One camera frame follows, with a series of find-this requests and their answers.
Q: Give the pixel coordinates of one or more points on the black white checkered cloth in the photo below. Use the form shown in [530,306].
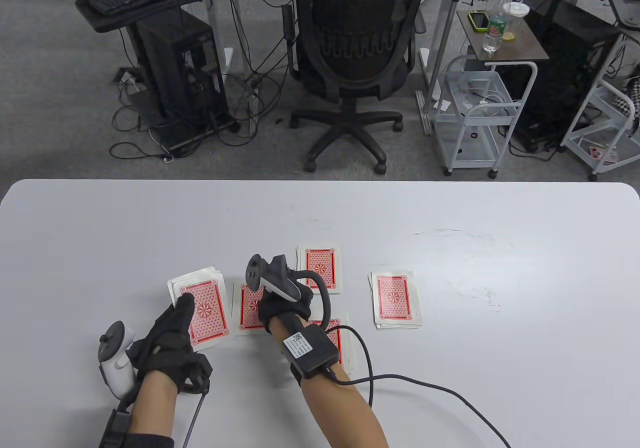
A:
[631,100]

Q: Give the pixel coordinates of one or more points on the green case phone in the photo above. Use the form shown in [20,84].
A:
[479,22]

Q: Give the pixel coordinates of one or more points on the person's right hand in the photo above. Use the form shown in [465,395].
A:
[285,310]

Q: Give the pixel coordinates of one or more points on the white VR controller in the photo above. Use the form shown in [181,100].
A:
[116,368]
[277,278]

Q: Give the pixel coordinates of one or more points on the deck of red playing cards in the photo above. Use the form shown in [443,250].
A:
[210,310]

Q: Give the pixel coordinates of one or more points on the clear bottle green label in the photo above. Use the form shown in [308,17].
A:
[495,28]

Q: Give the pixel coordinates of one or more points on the clear plastic cup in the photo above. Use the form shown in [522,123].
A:
[517,9]

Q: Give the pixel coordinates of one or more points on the brown top side table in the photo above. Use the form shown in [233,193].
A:
[525,43]

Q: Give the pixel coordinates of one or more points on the aluminium frame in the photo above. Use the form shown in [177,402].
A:
[425,113]

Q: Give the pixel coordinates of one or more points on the black mesh office chair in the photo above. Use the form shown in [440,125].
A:
[350,75]

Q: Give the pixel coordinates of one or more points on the black computer tower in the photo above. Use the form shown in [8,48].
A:
[175,68]

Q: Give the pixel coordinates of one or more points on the white paper slip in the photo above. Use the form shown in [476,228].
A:
[442,104]

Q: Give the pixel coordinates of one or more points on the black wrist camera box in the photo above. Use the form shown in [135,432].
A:
[116,425]
[310,350]

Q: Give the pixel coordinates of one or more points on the person's left hand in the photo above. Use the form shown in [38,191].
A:
[167,350]

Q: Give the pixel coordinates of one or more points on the person's left forearm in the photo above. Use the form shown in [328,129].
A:
[155,403]

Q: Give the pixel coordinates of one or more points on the person's right forearm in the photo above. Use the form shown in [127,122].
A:
[340,413]

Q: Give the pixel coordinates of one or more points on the grey floor power socket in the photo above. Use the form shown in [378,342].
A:
[127,75]

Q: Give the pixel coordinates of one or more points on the white red-print packet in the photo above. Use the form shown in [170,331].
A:
[597,154]

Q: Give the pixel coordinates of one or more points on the white desk leg frame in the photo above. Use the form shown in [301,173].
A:
[213,23]

